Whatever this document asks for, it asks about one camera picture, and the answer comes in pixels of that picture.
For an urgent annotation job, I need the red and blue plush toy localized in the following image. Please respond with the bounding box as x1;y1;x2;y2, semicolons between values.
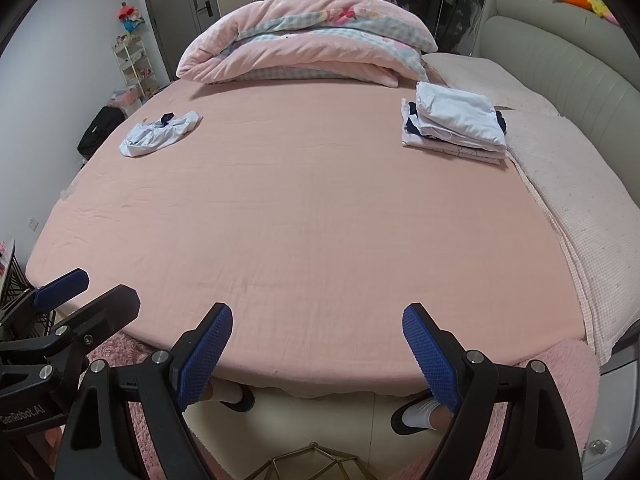
116;2;146;35

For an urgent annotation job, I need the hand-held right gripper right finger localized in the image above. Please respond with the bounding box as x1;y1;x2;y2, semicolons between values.
401;302;585;480

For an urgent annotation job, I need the white nightstand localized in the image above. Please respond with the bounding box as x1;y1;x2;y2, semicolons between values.
582;355;632;480

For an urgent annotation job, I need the folded pink printed garment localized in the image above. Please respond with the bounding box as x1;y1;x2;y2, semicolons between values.
400;99;510;166

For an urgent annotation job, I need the black backpack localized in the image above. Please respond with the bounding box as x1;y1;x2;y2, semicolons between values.
76;106;127;161

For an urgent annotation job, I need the person's left foot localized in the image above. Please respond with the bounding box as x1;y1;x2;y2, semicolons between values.
207;379;256;414

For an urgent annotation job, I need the pink fluffy rug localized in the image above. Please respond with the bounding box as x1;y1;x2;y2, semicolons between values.
42;332;601;480

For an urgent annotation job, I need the pink cloth pile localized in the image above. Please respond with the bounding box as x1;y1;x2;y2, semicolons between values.
111;87;145;111

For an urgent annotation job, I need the white shelf rack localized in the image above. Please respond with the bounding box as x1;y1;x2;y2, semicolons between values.
111;34;157;98

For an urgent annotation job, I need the person's right foot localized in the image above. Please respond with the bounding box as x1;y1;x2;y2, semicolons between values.
390;392;457;436

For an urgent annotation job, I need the dark side table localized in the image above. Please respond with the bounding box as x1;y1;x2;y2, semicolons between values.
0;239;56;346

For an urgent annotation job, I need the folded pink quilt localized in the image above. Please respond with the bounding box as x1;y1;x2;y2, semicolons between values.
176;0;440;87

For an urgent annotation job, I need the folded white navy-trim garment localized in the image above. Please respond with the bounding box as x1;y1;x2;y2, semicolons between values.
406;101;509;153

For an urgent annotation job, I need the light blue navy-trim shirt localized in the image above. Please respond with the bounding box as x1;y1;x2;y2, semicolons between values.
118;109;204;159

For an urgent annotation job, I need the dark grey door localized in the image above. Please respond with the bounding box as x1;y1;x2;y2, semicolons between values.
138;0;221;83

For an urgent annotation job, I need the person's foot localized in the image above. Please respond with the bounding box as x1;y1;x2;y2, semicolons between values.
207;379;256;414
390;392;457;436

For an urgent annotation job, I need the cream textured pillow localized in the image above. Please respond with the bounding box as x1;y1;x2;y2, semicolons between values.
495;110;640;366
424;52;560;117

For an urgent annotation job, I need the pink bed sheet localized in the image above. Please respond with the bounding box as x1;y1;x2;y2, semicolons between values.
25;77;588;401

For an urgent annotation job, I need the gold wire stool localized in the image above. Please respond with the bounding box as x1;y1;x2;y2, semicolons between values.
245;441;386;480

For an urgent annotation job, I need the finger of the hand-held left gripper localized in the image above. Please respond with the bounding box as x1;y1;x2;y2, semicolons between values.
0;284;142;377
0;268;91;333

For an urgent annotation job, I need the grey upholstered headboard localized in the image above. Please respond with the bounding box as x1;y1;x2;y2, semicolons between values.
472;0;640;201

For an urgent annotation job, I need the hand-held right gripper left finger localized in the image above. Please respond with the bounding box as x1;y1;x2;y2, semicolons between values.
54;302;234;480

